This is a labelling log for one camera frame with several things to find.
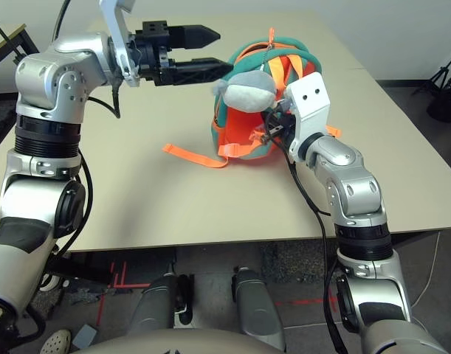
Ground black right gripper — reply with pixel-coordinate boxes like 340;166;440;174
259;108;303;148

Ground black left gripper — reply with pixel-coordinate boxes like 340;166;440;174
128;21;234;88

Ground orange and teal backpack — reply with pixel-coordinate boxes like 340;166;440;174
162;27;340;170

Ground grey plush dolphin keychain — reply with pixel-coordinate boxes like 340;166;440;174
210;70;278;114

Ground black framed side table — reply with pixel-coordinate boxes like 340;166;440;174
0;24;40;56

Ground black equipment bag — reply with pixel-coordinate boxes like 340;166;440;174
426;77;451;123

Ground red tape cross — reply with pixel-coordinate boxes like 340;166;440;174
276;287;339;307

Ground grey right robot leg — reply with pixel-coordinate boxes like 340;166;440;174
232;265;287;351

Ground grey robot leg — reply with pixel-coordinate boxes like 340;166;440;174
127;272;195;333
232;265;287;351

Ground black pole with clamp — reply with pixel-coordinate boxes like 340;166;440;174
0;13;26;63

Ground red tape corner marks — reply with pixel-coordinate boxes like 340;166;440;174
97;261;151;322

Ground grey left robot leg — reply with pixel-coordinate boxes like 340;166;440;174
127;272;195;333

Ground beige robot torso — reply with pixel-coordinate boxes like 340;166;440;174
68;327;285;354

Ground grey floor pedal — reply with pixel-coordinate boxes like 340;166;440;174
72;324;97;348

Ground white perforated clog shoe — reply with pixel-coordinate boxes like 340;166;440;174
40;329;72;354

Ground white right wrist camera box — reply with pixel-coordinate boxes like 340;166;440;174
286;72;331;163

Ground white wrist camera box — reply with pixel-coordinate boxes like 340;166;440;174
98;0;142;89
286;72;331;163

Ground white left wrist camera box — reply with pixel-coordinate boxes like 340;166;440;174
98;0;142;89

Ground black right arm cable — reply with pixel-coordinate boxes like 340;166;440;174
280;142;348;354

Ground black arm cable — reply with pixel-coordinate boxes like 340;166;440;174
280;142;348;354
10;0;123;354

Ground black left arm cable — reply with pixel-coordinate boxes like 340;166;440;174
10;0;123;354

